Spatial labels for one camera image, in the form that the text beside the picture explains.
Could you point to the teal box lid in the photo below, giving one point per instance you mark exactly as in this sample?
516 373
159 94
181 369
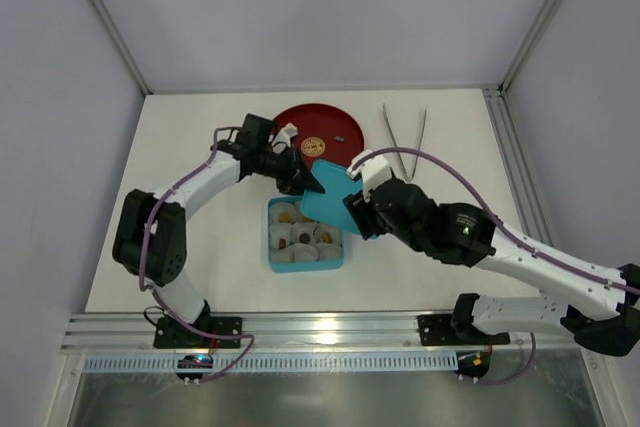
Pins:
328 208

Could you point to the right aluminium frame post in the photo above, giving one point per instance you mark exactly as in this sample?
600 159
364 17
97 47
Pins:
541 21

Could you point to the aluminium frame post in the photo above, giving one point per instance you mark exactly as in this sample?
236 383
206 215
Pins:
119 44
541 21

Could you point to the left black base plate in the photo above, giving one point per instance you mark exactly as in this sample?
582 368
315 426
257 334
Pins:
227 332

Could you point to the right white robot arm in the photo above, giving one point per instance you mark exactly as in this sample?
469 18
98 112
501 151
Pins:
593 306

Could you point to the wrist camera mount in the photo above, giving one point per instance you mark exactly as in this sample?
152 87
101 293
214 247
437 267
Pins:
371 170
284 138

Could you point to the red round tray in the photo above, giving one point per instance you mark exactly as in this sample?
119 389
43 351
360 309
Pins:
326 122

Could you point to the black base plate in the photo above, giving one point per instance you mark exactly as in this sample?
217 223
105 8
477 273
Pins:
227 332
444 329

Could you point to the perforated cable duct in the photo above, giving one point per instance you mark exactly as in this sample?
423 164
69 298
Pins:
272 362

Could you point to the teal box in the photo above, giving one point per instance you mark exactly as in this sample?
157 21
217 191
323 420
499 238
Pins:
331 256

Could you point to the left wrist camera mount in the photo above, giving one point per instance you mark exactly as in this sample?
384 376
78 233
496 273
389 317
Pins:
284 138

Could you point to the left aluminium frame post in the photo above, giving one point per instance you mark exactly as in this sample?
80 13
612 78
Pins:
119 44

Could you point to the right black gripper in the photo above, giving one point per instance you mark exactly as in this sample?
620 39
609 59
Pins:
360 210

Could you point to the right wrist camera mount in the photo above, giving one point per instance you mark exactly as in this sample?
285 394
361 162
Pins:
371 170

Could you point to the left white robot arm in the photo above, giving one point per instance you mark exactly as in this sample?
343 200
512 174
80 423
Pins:
151 235

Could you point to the aluminium rail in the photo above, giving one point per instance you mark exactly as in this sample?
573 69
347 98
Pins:
286 331

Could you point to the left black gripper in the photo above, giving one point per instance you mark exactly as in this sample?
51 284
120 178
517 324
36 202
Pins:
291 172

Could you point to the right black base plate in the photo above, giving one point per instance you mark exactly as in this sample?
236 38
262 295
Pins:
444 329

